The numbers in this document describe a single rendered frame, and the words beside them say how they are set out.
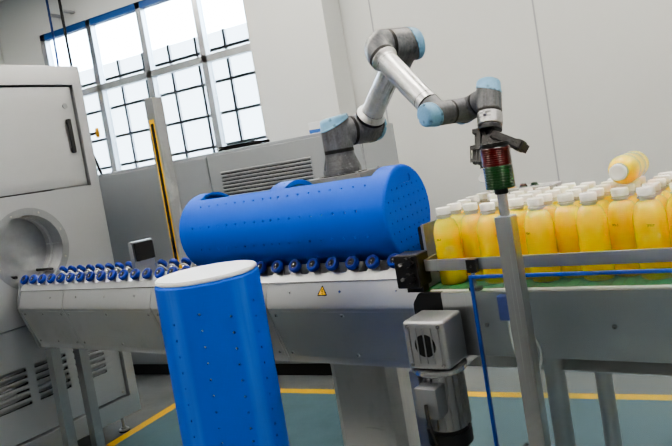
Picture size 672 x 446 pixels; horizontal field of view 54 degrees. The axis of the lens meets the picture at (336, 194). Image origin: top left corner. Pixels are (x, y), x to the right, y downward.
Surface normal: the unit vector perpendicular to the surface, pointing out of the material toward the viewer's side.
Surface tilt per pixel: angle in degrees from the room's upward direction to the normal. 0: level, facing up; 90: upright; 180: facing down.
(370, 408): 90
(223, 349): 90
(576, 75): 90
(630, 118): 90
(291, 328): 109
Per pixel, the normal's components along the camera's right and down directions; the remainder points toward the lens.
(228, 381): 0.26, 0.00
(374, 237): -0.47, 0.49
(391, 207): 0.80, -0.11
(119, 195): -0.44, 0.12
